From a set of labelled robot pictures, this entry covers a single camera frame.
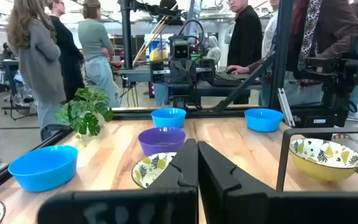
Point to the printed white bucket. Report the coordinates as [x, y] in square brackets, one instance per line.
[158, 46]

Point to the green potted plant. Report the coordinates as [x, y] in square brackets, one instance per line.
[85, 115]

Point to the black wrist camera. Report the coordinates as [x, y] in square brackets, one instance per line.
[180, 49]

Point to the black mechanical rig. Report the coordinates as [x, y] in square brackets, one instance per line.
[337, 81]

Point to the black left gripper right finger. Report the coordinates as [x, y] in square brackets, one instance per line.
[225, 186]

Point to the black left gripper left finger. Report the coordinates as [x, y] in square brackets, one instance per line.
[179, 174]

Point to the black aluminium table frame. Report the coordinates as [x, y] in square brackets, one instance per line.
[135, 113]

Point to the black laptop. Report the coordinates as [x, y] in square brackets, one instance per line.
[228, 79]

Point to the blue plastic bowl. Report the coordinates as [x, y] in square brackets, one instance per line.
[42, 174]
[168, 121]
[263, 123]

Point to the dark grey desk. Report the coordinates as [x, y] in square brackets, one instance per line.
[135, 74]

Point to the black pole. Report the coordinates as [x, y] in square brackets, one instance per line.
[126, 34]

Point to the black cart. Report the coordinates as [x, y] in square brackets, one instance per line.
[11, 67]

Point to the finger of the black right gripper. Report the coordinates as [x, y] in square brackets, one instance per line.
[176, 73]
[190, 73]

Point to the purple plastic bowl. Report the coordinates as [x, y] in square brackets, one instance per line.
[160, 146]

